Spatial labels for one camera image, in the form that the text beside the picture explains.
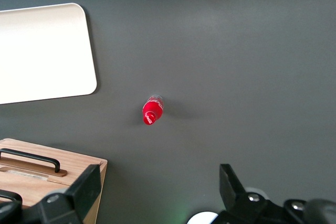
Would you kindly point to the red coke bottle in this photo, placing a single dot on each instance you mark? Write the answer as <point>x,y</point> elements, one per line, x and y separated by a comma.
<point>152,110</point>

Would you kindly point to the white rectangular tray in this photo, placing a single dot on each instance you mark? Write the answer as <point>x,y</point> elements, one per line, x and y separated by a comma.
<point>44,53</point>

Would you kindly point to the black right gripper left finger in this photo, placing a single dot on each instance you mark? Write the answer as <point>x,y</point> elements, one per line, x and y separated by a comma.
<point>83,190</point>

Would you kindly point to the light wooden box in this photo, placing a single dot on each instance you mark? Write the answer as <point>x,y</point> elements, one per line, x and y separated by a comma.
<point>34,182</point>

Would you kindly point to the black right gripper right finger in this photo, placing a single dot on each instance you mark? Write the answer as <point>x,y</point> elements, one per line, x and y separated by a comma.
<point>231,187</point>

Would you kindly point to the white round object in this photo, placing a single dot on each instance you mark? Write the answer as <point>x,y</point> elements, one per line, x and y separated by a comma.
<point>202,218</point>

